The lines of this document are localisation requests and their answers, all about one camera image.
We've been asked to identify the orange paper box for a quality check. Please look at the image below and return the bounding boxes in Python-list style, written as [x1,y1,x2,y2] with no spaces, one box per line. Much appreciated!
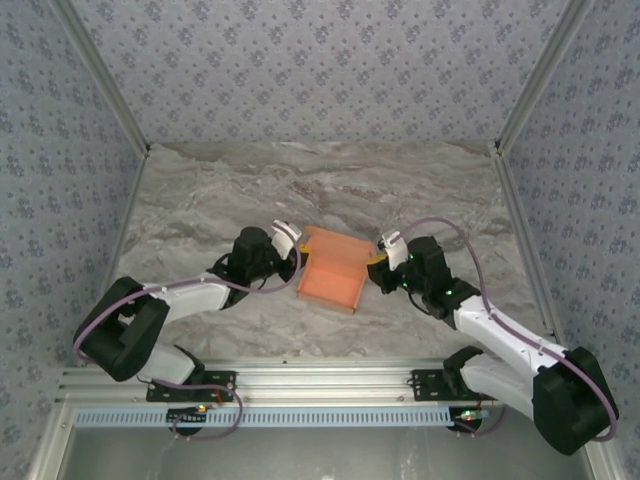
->
[295,225,375,316]

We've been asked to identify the aluminium mounting beam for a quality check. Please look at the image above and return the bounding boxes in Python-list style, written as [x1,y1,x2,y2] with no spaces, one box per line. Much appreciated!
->
[54,357,599,406]

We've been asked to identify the black controller board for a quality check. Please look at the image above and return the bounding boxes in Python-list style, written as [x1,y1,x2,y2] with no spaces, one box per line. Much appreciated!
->
[166,405,210,432]
[448,407,490,434]

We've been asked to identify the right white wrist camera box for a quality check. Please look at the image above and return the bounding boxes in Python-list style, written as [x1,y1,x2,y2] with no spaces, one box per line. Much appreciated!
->
[378,229,410,272]

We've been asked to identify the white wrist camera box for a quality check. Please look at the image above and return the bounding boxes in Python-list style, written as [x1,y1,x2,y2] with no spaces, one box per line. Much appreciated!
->
[378,229,410,272]
[270,219,305,261]

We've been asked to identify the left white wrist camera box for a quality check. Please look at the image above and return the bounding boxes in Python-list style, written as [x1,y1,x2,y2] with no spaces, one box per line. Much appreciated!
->
[270,219,305,261]

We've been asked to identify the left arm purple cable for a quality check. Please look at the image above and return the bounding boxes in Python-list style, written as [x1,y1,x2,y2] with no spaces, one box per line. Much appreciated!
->
[72,247,301,441]

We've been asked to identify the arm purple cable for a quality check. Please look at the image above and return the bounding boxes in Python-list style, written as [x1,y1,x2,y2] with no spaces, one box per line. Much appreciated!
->
[394,217,621,444]
[72,247,301,441]

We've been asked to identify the aluminium side rail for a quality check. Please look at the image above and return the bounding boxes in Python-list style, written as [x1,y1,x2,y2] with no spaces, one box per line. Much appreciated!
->
[492,142,571,364]

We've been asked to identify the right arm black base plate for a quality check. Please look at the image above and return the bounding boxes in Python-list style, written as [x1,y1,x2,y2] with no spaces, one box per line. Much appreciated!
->
[410,368,504,404]

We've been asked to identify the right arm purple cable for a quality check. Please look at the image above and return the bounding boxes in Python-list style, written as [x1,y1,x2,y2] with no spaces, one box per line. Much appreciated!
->
[394,217,621,444]

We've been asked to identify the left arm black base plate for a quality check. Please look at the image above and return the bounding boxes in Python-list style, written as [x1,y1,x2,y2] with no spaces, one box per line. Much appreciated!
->
[145,369,237,404]

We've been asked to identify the slotted grey cable duct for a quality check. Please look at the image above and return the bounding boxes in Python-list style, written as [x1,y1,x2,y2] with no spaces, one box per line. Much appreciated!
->
[74,405,454,430]

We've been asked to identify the aluminium frame post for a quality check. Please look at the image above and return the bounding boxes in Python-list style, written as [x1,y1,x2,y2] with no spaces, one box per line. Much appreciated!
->
[493,0,597,156]
[49,0,151,156]

